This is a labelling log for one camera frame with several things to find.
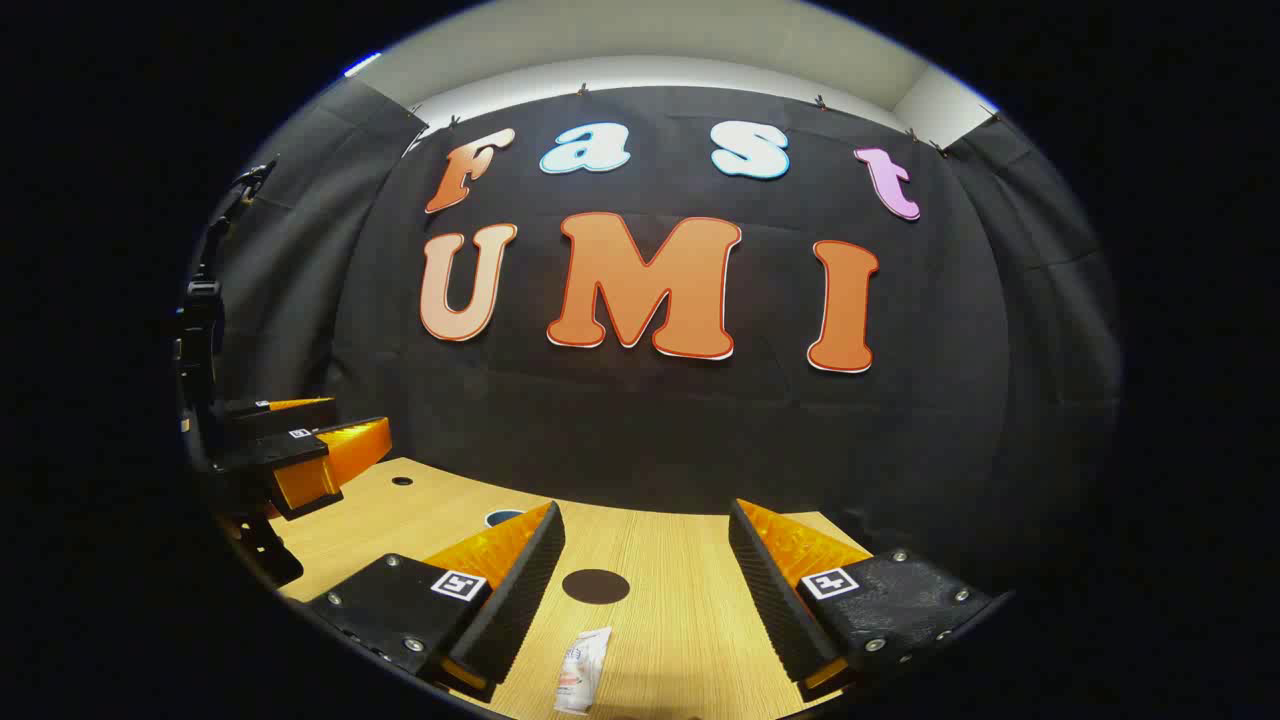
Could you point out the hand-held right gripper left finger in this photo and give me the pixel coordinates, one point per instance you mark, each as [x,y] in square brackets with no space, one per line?
[520,585]

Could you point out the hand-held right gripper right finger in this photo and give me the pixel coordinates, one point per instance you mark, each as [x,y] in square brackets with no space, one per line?
[765,590]

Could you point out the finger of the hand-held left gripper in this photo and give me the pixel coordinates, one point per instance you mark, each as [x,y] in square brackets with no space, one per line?
[280,415]
[310,470]

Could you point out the light blue cup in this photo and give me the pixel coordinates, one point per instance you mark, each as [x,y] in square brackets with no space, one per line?
[503,517]

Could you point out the white toothpaste tube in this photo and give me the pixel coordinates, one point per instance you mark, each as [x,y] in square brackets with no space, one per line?
[582,670]

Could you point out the wooden desktop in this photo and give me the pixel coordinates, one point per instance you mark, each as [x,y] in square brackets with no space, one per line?
[660,640]

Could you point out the black backdrop cloth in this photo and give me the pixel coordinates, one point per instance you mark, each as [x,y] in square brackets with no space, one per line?
[650,430]

